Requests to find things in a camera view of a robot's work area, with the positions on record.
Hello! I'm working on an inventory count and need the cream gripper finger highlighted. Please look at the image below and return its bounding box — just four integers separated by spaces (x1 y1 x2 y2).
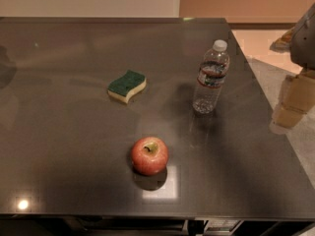
274 28 293 50
271 69 315 129

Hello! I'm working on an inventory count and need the red apple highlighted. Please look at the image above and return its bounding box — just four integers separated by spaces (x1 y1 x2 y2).
131 137 168 176

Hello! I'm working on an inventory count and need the clear plastic water bottle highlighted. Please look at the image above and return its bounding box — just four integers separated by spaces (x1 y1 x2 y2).
192 39 229 115

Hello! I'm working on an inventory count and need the green and yellow sponge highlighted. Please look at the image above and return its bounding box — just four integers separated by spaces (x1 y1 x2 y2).
107 70 147 103

